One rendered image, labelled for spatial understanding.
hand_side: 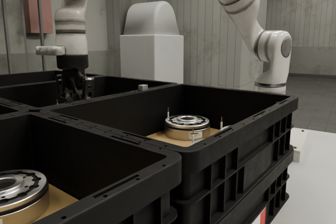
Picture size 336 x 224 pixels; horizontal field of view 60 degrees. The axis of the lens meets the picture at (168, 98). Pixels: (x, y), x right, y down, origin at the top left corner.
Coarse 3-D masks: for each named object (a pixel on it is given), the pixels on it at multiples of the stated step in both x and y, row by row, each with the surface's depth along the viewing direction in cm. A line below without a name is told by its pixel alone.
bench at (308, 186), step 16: (320, 144) 97; (304, 160) 84; (320, 160) 84; (304, 176) 74; (320, 176) 74; (288, 192) 66; (304, 192) 66; (320, 192) 66; (288, 208) 60; (304, 208) 60; (320, 208) 60
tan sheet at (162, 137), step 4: (212, 128) 71; (156, 132) 68; (160, 132) 68; (212, 132) 68; (216, 132) 68; (148, 136) 65; (152, 136) 65; (156, 136) 65; (160, 136) 65; (164, 136) 65; (208, 136) 65; (164, 140) 62; (168, 140) 62; (172, 140) 62; (176, 140) 62; (180, 140) 62; (184, 140) 62; (188, 140) 62; (176, 144) 60; (180, 144) 60; (184, 144) 60; (188, 144) 60
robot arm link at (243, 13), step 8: (240, 0) 70; (248, 0) 70; (256, 0) 72; (224, 8) 74; (232, 8) 72; (240, 8) 71; (248, 8) 72; (256, 8) 73; (232, 16) 75; (240, 16) 74; (248, 16) 74; (256, 16) 78; (240, 24) 77; (248, 24) 77; (256, 24) 83; (240, 32) 81; (248, 32) 81; (256, 32) 85; (248, 40) 83; (256, 40) 85; (248, 48) 86; (256, 48) 85; (256, 56) 86
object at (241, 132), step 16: (112, 96) 58; (128, 96) 61; (272, 96) 61; (288, 96) 59; (48, 112) 45; (272, 112) 46; (288, 112) 53; (96, 128) 37; (112, 128) 37; (240, 128) 37; (256, 128) 42; (160, 144) 31; (192, 144) 31; (208, 144) 31; (224, 144) 34; (240, 144) 38; (192, 160) 29; (208, 160) 31
